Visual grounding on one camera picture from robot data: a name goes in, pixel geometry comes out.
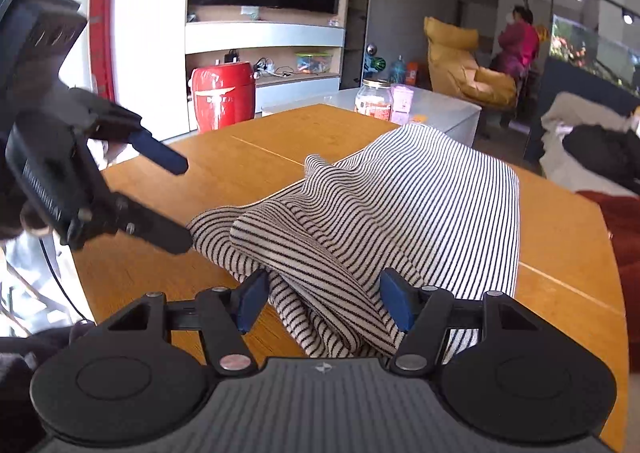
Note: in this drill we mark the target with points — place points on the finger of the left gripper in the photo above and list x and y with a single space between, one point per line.
150 148
139 221

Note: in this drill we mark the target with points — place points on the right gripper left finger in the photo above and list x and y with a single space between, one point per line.
225 315

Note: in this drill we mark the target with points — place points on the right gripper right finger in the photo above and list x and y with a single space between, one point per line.
422 314

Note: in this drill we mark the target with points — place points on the striped grey white sweater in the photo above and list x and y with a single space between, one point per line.
414 200

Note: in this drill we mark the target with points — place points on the orange small packet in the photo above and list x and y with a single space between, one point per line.
418 118

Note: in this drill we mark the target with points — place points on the white tv shelf unit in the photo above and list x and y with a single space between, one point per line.
268 39

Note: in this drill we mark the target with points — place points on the white coffee table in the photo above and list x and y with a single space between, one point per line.
456 118

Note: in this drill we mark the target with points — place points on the pink small box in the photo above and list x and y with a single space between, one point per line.
402 98

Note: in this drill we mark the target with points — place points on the plastic box with toys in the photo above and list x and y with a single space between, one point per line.
313 62

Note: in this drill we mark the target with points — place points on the glass candy jar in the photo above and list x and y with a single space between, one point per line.
375 99

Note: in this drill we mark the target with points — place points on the dark red fleece jacket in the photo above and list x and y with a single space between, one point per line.
622 217

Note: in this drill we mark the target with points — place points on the orange container on floor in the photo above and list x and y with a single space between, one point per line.
412 72

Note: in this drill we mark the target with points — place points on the blue water bottle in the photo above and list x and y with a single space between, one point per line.
398 71

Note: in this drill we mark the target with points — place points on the beige blanket on sofa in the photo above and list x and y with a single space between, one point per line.
571 110

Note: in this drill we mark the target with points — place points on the black jacket on sofa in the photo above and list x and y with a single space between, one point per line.
607 153

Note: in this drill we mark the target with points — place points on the green ball toy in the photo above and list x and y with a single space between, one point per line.
373 64

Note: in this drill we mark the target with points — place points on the grey sofa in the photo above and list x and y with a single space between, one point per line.
561 168

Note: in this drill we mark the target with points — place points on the yellow armchair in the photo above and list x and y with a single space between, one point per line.
455 73

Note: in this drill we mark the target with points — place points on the person in magenta coat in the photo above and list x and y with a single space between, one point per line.
519 47

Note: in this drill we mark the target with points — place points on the fish tank aquarium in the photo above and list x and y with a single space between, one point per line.
586 50

